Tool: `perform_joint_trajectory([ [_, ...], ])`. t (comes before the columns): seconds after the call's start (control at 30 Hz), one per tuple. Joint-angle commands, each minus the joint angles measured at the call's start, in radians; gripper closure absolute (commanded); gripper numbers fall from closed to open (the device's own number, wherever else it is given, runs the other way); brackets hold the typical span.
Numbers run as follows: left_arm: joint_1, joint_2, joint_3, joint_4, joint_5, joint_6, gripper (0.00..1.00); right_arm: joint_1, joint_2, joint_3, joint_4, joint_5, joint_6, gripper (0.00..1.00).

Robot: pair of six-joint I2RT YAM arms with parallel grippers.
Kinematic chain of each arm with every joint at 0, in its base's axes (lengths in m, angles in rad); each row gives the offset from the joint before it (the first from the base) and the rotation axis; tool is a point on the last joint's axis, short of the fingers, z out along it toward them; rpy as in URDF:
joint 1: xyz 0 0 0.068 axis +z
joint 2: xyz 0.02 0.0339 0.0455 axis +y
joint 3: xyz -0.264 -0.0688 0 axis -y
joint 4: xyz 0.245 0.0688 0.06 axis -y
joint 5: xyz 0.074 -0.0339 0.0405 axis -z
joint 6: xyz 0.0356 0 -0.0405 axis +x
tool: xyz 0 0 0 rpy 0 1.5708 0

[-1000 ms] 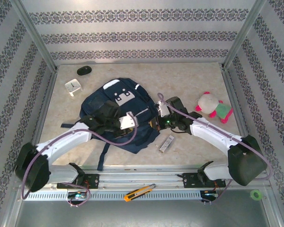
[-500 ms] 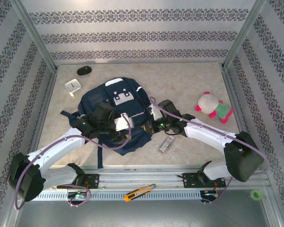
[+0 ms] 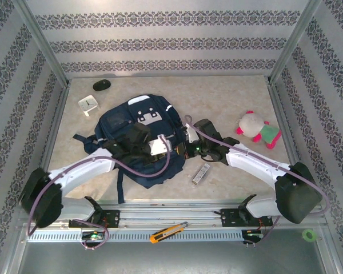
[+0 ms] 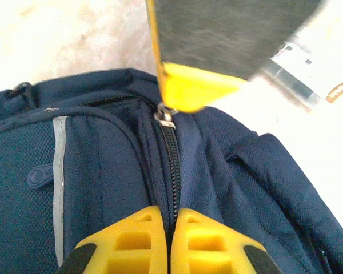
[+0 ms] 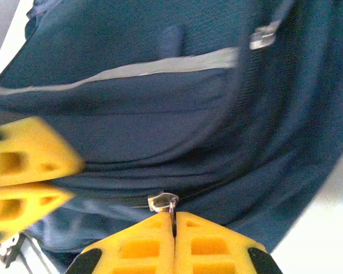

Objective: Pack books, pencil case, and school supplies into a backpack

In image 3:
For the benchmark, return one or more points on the navy blue backpack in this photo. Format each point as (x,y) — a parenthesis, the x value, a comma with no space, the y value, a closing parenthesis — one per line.
(123,120)

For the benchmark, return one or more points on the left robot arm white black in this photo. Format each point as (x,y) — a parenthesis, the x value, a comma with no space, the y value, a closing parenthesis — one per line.
(80,171)

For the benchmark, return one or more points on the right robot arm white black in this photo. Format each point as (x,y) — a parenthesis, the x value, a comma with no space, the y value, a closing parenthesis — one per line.
(254,162)

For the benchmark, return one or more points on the white pink green plush toy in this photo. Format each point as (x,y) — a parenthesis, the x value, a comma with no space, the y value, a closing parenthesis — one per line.
(254,125)

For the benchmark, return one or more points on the small white desk clock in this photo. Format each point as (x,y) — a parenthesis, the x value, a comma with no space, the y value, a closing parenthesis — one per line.
(87,105)

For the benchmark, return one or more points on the black computer mouse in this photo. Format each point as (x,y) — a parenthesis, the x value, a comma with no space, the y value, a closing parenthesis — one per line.
(101,85)

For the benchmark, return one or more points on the orange utility knife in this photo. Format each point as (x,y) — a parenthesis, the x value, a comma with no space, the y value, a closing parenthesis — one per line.
(167,232)

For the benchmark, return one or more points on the left controller circuit board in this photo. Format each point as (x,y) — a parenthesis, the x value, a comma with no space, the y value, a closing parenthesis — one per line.
(93,235)

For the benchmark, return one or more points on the controller circuit board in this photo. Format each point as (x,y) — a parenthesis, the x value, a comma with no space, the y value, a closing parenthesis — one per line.
(253,234)
(93,235)

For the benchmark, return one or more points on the right controller circuit board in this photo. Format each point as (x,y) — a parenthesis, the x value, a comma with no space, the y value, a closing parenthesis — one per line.
(253,234)

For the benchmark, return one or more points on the grey sheet metal tray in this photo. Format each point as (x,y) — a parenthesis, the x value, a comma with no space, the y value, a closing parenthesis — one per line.
(171,259)

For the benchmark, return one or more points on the green tape roll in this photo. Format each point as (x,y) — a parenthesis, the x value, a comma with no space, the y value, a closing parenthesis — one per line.
(304,235)

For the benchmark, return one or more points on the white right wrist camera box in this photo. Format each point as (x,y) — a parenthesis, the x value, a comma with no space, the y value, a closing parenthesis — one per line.
(192,135)

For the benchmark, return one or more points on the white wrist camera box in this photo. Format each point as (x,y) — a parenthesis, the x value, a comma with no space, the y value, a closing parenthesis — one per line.
(192,135)
(158,145)

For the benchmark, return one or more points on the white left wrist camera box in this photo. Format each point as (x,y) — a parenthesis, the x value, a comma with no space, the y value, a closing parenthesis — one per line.
(158,145)

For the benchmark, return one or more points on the aluminium mounting rail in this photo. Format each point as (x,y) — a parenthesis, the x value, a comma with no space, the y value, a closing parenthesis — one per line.
(165,212)

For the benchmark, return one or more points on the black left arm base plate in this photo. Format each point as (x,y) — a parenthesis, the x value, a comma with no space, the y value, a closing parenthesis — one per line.
(111,218)

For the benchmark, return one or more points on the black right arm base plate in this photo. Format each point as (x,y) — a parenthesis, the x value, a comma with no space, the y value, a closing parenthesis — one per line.
(230,218)

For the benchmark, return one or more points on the aluminium side rail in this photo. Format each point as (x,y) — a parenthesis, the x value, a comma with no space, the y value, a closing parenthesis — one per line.
(278,100)
(57,114)

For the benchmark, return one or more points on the aluminium frame post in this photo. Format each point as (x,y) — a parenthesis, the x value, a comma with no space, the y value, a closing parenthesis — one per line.
(40,42)
(294,42)

